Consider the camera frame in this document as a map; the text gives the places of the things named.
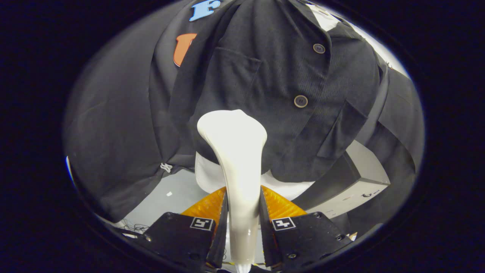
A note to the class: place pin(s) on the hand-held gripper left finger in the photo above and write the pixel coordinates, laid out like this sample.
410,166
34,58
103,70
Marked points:
182,239

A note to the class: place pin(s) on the beige cabinet with grey top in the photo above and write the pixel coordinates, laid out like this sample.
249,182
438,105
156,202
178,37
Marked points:
363,167

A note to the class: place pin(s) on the white garment steamer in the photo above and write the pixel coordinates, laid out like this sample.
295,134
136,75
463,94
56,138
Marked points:
238,159

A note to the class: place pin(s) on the black suit jacket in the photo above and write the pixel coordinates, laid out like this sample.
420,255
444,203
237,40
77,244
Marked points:
265,76

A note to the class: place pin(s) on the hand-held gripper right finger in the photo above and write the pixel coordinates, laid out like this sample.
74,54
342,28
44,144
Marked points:
307,239

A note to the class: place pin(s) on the white mannequin torso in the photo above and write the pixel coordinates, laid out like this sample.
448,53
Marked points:
288,187

